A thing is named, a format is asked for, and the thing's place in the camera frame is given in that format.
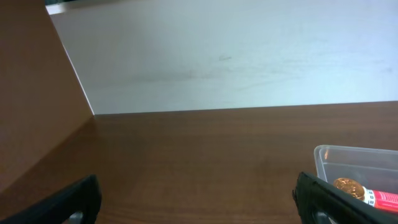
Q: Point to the orange tablet tube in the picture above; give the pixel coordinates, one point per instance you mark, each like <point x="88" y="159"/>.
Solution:
<point x="384" y="201"/>

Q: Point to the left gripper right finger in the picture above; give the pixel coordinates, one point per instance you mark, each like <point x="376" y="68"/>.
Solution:
<point x="319" y="202"/>

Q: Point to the clear plastic container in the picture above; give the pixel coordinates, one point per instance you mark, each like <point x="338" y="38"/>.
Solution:
<point x="374" y="169"/>

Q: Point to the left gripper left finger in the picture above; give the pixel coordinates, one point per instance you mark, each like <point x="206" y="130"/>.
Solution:
<point x="82" y="196"/>

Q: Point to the gold lidded small jar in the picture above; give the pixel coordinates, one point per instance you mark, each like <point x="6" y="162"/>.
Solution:
<point x="351" y="187"/>

